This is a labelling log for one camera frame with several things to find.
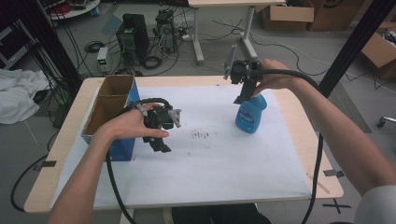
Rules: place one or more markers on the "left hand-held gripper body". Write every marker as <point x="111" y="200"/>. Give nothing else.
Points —
<point x="162" y="118"/>

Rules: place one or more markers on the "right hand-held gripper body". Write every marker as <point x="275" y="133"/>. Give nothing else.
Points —
<point x="244" y="71"/>

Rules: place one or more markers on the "blue plastic bottle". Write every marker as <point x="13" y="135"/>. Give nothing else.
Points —
<point x="249" y="118"/>

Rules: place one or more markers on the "blue cardboard box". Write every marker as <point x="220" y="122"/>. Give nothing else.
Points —
<point x="109" y="105"/>

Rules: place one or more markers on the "person's right hand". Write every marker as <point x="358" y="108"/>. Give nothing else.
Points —
<point x="277" y="77"/>

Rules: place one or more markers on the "person's left hand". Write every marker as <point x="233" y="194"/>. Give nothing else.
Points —
<point x="127" y="124"/>

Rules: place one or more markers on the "white table mat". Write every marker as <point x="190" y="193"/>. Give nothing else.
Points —
<point x="211" y="168"/>

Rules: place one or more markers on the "light wooden table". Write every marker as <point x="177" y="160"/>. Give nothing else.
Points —
<point x="299" y="124"/>

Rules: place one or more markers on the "open brown cardboard box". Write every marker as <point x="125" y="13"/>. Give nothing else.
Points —
<point x="288" y="17"/>

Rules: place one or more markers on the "white-legged desk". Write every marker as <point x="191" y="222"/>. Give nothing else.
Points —
<point x="224" y="3"/>

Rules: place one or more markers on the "small white power supply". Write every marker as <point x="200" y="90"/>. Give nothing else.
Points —
<point x="102" y="59"/>

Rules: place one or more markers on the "large black computer tower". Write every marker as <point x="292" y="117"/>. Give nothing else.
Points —
<point x="134" y="37"/>

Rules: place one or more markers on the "small open computer tower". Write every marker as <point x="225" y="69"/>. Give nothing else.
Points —
<point x="166" y="29"/>

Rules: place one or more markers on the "person's dark trousers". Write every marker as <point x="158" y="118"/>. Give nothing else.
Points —
<point x="218" y="214"/>

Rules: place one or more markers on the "grey floor mat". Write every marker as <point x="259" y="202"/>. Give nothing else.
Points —
<point x="345" y="102"/>

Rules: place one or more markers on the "tall brown cardboard box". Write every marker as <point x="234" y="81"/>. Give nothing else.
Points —
<point x="336" y="14"/>

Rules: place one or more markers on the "grey tape strip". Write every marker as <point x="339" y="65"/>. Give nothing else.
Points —
<point x="46" y="164"/>
<point x="333" y="173"/>

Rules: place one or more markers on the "round white table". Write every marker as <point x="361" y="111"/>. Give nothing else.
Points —
<point x="77" y="9"/>

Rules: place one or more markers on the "brown cardboard box with items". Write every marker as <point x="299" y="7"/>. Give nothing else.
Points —
<point x="381" y="51"/>

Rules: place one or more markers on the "chair caster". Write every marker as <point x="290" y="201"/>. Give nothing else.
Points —
<point x="386" y="120"/>

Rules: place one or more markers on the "black tape cross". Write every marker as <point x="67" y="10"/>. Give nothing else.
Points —
<point x="336" y="206"/>

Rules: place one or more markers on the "white crumpled cloth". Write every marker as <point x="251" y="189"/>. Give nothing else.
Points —
<point x="18" y="96"/>

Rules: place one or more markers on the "person's white sleeve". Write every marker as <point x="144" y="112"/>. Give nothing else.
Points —
<point x="378" y="207"/>

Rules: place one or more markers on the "black metal frame post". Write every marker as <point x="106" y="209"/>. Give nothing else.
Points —
<point x="355" y="43"/>
<point x="49" y="40"/>

